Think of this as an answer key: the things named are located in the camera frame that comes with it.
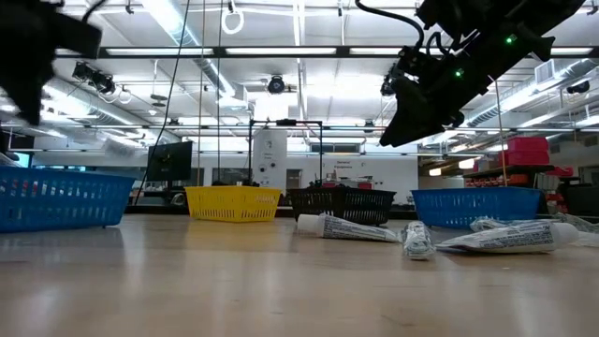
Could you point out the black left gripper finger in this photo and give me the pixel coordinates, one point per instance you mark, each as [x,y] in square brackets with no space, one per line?
[28,89]

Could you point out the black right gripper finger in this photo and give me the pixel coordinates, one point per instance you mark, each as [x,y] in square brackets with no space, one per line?
[412,117]

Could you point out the white travel toothpaste tube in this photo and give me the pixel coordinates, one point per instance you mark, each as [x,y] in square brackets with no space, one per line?
[346,229]
[416,241]
[510,238]

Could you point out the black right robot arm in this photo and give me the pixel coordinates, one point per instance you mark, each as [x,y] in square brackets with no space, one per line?
[515,23]

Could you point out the blue plastic basket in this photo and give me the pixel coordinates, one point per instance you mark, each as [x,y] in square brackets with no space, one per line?
[472,206]
[56,201]

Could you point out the black plastic basket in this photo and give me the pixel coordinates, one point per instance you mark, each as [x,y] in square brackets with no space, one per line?
[346,203]

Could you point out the red storage bin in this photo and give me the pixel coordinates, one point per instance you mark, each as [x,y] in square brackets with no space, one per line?
[528,144]
[523,158]

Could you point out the black computer monitor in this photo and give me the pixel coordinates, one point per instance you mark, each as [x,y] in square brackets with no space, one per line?
[169,161]

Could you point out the yellow plastic basket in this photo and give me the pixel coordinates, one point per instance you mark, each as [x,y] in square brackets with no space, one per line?
[234,203]

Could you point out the black ceiling camera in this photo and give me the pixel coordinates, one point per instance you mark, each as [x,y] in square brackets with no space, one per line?
[276,85]

